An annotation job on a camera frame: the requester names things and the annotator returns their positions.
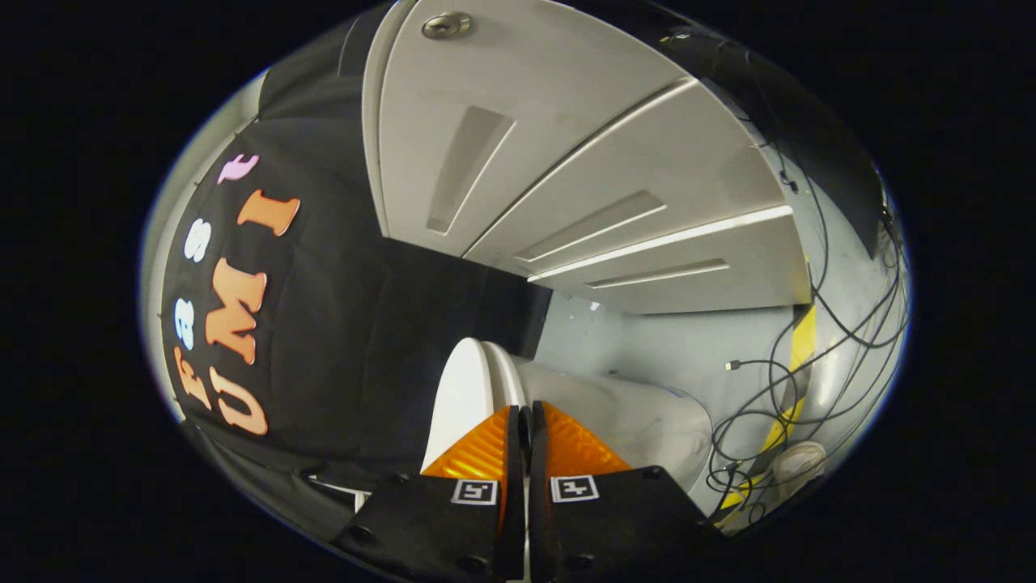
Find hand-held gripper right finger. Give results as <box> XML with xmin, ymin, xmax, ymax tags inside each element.
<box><xmin>530</xmin><ymin>400</ymin><xmax>720</xmax><ymax>583</ymax></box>

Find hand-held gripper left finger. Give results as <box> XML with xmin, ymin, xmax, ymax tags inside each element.
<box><xmin>332</xmin><ymin>405</ymin><xmax>532</xmax><ymax>583</ymax></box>

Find white round object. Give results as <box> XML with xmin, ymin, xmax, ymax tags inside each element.
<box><xmin>772</xmin><ymin>441</ymin><xmax>828</xmax><ymax>485</ymax></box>

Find black backdrop cloth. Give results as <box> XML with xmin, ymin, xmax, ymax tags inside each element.
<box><xmin>158</xmin><ymin>4</ymin><xmax>887</xmax><ymax>495</ymax></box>

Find yellow black floor tape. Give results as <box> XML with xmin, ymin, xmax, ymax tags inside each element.
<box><xmin>716</xmin><ymin>259</ymin><xmax>818</xmax><ymax>511</ymax></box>

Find white drawer cabinet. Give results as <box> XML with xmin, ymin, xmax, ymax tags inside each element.
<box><xmin>361</xmin><ymin>0</ymin><xmax>812</xmax><ymax>316</ymax></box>

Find tangle of black cables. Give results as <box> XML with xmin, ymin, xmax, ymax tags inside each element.
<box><xmin>704</xmin><ymin>105</ymin><xmax>907</xmax><ymax>527</ymax></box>

